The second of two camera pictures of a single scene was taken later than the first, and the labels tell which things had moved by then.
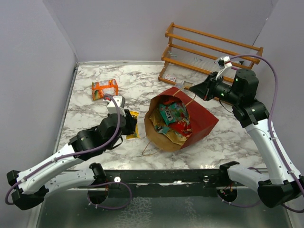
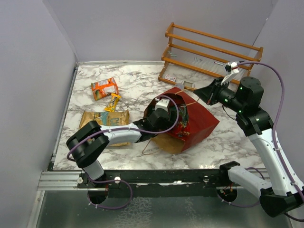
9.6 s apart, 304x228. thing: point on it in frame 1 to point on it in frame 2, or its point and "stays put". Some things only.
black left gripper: x=132 y=123 to x=168 y=124
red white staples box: x=170 y=77 stays put
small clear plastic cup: x=179 y=85 stays put
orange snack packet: x=99 y=89 stays put
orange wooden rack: x=189 y=55 stays put
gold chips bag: x=161 y=127 to x=107 y=118
